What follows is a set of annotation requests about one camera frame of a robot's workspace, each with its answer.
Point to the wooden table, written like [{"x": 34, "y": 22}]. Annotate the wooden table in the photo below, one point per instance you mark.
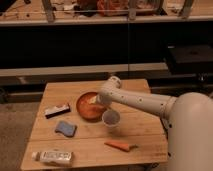
[{"x": 88, "y": 143}]

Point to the blue sponge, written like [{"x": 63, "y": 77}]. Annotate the blue sponge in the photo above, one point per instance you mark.
[{"x": 66, "y": 128}]

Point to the white tube with label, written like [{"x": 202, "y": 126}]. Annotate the white tube with label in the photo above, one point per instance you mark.
[{"x": 53, "y": 156}]

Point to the orange ceramic bowl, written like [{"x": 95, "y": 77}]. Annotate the orange ceramic bowl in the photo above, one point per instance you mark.
[{"x": 89, "y": 111}]

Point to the black box on right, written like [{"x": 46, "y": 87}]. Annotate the black box on right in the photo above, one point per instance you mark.
[{"x": 193, "y": 59}]

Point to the orange carrot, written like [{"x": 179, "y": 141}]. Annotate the orange carrot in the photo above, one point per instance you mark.
[{"x": 120, "y": 145}]

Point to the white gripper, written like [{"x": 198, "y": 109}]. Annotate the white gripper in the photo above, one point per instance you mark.
[{"x": 93, "y": 100}]

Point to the clear plastic cup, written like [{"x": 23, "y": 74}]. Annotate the clear plastic cup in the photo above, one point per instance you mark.
[{"x": 111, "y": 118}]

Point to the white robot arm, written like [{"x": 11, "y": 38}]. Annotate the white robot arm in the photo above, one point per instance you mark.
[{"x": 190, "y": 117}]

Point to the orange object on shelf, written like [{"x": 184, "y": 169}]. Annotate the orange object on shelf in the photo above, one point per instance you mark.
[{"x": 112, "y": 7}]

